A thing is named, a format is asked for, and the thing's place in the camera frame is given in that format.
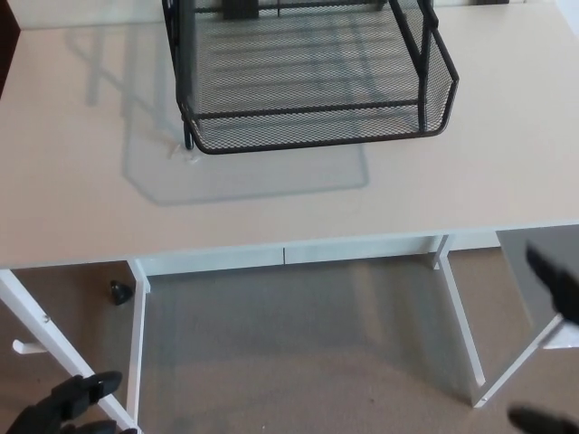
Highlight small black floor object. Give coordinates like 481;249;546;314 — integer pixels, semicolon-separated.
109;279;135;307

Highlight black mesh sliding tray layer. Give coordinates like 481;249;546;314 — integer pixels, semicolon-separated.
178;0;461;156

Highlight black metal file tray frame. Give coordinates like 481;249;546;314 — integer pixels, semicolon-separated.
161;0;442;150

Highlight black box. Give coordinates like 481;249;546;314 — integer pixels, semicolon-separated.
222;0;260;22

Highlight white hook peg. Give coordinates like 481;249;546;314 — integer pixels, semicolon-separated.
12;338;46;356

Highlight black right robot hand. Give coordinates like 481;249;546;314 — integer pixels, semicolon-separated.
507;239;579;434

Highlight clear tape piece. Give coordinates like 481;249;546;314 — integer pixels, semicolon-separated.
166;142;200;164

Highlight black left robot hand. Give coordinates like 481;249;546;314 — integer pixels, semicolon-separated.
8;370;132;434

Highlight dark brown furniture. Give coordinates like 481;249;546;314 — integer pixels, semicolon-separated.
0;0;24;99

